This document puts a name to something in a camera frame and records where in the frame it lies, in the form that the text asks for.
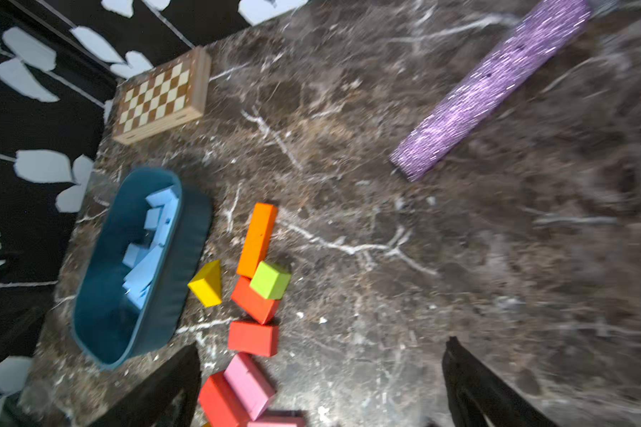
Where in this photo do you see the orange red block lower left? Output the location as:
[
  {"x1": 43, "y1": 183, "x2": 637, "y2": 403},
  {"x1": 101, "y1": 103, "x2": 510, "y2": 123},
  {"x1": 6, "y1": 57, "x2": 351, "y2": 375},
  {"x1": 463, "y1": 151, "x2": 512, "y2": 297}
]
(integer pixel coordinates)
[{"x1": 199, "y1": 371, "x2": 251, "y2": 427}]

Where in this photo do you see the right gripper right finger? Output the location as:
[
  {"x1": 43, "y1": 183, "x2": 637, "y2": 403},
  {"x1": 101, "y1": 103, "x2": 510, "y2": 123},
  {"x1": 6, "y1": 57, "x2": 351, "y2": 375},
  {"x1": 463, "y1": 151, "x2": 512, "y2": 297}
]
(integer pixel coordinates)
[{"x1": 442, "y1": 336, "x2": 557, "y2": 427}]

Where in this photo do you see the small yellow block left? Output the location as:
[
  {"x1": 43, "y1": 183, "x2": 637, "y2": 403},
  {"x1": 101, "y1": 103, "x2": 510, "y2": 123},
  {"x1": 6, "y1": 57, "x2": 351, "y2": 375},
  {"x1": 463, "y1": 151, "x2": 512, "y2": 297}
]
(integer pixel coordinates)
[{"x1": 188, "y1": 260, "x2": 223, "y2": 308}]

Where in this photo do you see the purple glitter microphone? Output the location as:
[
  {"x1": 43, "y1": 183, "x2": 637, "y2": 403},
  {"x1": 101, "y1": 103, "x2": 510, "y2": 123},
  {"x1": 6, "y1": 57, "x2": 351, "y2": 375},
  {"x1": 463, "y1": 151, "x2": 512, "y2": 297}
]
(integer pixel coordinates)
[{"x1": 389, "y1": 1, "x2": 592, "y2": 181}]

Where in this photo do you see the lime green cube block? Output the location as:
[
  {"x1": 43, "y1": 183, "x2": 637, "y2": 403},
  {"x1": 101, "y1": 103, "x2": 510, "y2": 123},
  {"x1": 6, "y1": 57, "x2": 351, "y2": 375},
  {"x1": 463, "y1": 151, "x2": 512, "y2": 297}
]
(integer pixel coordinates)
[{"x1": 250, "y1": 261, "x2": 291, "y2": 300}]

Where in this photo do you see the dark teal plastic tray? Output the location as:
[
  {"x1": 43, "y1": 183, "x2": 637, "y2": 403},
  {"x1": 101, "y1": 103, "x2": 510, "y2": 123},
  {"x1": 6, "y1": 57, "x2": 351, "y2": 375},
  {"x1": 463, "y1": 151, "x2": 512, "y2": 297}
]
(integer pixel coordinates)
[{"x1": 73, "y1": 167, "x2": 213, "y2": 369}]

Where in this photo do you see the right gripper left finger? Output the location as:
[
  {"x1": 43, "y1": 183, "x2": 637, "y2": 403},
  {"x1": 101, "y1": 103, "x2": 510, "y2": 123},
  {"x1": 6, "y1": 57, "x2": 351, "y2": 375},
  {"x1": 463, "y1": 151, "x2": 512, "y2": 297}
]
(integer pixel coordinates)
[{"x1": 92, "y1": 343, "x2": 201, "y2": 426}]

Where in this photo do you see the pink block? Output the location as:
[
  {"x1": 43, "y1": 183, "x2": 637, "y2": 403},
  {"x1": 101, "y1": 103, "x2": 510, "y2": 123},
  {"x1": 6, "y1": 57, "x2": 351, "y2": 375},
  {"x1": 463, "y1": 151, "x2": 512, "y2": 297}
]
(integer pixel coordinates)
[{"x1": 224, "y1": 352, "x2": 306, "y2": 427}]

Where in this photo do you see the red orange block stack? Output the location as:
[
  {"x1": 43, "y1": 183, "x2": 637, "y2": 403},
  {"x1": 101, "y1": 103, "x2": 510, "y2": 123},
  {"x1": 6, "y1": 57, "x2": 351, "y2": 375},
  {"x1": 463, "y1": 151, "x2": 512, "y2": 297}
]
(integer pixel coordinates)
[{"x1": 228, "y1": 277, "x2": 281, "y2": 358}]

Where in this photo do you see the long orange block upper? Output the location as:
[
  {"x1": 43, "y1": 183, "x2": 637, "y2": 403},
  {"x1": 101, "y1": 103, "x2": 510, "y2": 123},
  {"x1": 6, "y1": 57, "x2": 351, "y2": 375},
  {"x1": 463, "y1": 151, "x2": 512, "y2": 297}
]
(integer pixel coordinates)
[{"x1": 236, "y1": 203, "x2": 278, "y2": 279}]

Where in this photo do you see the wooden chess board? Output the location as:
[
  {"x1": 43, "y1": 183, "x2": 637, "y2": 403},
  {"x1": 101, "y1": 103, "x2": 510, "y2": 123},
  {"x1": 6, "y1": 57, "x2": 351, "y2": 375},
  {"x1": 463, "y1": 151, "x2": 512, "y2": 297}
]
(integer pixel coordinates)
[{"x1": 111, "y1": 46, "x2": 211, "y2": 145}]

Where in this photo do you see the light blue block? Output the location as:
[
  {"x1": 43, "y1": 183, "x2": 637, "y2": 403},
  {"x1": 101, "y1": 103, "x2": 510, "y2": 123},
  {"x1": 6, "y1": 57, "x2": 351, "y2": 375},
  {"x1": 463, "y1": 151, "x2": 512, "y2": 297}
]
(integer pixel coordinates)
[{"x1": 122, "y1": 186, "x2": 179, "y2": 311}]

